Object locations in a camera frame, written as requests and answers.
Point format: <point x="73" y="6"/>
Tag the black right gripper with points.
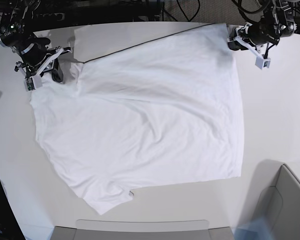
<point x="33" y="59"/>

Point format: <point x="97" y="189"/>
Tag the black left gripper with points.
<point x="256" y="34"/>

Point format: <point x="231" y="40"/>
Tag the white T-shirt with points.
<point x="165" y="112"/>

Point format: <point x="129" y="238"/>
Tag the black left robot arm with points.
<point x="276" y="12"/>

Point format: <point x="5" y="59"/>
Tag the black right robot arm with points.
<point x="18" y="33"/>

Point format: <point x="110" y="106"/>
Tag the grey tray bottom edge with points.
<point x="121" y="230"/>

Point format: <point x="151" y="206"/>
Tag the grey cardboard box right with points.
<point x="279" y="205"/>

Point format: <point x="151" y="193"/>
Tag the blue blurry object bottom right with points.
<point x="257" y="229"/>

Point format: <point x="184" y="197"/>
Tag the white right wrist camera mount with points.
<point x="49" y="64"/>

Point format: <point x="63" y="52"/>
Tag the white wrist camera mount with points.
<point x="261" y="60"/>
<point x="49" y="64"/>

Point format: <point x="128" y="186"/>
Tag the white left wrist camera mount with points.
<point x="261" y="60"/>

